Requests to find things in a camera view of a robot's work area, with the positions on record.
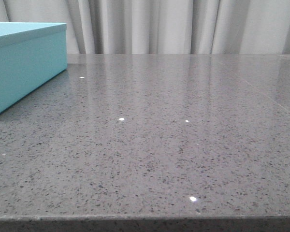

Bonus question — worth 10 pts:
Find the light blue plastic box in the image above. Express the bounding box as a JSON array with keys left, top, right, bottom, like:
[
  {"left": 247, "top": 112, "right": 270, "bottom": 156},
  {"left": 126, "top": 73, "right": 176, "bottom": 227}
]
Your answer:
[{"left": 0, "top": 22, "right": 67, "bottom": 113}]

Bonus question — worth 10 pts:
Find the grey white curtain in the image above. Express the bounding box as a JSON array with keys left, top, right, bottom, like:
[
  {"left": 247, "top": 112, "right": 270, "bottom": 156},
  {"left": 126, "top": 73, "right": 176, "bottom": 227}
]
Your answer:
[{"left": 0, "top": 0, "right": 290, "bottom": 54}]

